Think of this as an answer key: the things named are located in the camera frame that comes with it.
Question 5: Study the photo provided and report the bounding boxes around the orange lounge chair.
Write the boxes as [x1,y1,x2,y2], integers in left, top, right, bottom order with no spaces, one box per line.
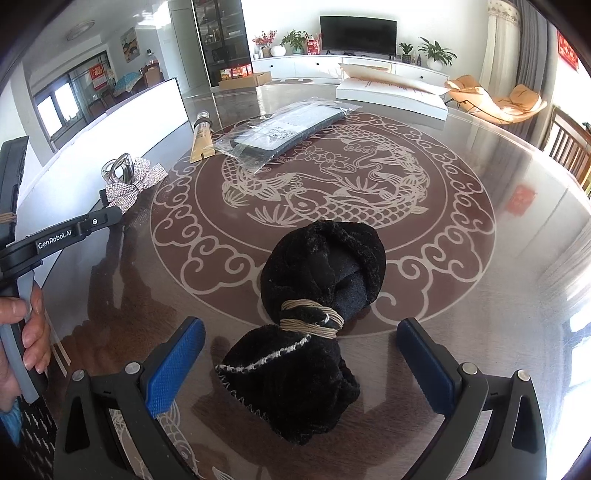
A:
[444,75,549,124]

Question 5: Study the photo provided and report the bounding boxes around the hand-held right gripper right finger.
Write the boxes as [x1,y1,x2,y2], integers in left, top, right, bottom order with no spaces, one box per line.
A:
[396,318,548,480]

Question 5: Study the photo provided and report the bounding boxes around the red flowers in vase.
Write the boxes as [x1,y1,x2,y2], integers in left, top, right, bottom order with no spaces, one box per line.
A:
[253,30,278,60]

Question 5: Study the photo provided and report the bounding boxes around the white sheer curtain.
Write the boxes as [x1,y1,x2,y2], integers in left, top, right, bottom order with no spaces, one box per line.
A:
[480,0,525,93]

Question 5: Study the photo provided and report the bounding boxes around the round ceiling lamp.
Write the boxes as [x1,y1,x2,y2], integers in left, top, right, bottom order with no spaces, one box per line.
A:
[67,21,98,40]

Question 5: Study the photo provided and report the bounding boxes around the white flat box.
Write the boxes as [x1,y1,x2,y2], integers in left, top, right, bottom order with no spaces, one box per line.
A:
[335,62,450,123]

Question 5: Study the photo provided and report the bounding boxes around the wooden chair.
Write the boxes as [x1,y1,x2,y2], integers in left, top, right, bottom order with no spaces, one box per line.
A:
[538,105,591,195]

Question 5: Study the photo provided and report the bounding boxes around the red wall hanging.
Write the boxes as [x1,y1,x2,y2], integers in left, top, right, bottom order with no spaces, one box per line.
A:
[556,30,580,71]

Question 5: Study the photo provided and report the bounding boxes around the tall white cabinet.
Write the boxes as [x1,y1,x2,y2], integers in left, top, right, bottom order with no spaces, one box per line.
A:
[168,0,204,95]

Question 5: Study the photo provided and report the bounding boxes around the white television cabinet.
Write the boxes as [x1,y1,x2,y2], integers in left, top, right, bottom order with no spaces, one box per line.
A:
[252,54,451,86]

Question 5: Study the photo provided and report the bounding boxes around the grey curtain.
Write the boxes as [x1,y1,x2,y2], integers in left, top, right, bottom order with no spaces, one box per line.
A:
[515,0,561,109]

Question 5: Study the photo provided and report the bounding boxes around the beige corded hair tie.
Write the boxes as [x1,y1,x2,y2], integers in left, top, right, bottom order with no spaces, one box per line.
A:
[280,299,346,341]

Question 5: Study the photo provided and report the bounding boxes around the framed wall painting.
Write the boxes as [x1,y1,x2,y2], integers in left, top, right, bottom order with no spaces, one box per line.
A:
[120,27,138,63]

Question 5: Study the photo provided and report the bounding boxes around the clear hair claw clip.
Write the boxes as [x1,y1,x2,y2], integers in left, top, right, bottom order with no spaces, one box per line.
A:
[100,154,136,185]

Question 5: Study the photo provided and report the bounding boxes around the cardboard box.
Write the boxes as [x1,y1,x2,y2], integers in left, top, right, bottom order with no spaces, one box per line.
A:
[218,71,272,89]

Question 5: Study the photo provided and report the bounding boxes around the white board panel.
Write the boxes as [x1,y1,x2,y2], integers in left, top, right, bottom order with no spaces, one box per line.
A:
[18,78,190,289]

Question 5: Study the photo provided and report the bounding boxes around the large plant in white pot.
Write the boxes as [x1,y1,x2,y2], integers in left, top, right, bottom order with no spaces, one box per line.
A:
[418,37,458,71]

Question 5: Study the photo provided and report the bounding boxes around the gold tube with clear cap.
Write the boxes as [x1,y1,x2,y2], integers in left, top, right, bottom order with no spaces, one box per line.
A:
[188,110,216,164]

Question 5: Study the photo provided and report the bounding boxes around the green potted plant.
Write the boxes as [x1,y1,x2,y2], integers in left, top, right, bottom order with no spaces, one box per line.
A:
[281,30,309,56]

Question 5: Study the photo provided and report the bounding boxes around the rhinestone bow hair clip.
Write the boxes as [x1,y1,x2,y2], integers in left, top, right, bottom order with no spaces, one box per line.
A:
[105,159,169,215]

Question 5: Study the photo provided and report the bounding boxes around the plastic-wrapped dark flat package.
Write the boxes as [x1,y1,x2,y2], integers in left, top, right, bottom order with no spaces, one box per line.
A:
[211,97,365,175]

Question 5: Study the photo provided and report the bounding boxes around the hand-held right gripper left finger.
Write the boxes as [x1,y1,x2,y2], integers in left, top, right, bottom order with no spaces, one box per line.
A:
[55,316,206,480]

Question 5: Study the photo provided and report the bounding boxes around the dark glass display cabinet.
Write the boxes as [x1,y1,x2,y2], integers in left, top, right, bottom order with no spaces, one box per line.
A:
[191,0,252,88]

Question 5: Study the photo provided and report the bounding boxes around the black fleece cloth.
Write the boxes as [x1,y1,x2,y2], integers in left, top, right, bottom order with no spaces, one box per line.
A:
[215,220,387,446]

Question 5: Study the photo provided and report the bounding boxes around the black television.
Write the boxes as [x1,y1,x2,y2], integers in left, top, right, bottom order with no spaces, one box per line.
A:
[320,16,398,58]

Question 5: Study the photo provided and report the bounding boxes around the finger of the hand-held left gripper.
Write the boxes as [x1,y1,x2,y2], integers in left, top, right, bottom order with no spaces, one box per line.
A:
[76,206,124,243]

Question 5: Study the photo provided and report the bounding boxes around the person's left hand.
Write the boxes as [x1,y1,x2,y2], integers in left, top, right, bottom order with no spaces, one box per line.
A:
[0,282,51,411]

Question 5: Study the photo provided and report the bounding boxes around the person's dark patterned clothing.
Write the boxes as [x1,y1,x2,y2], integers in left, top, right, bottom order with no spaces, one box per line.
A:
[14,392,63,480]

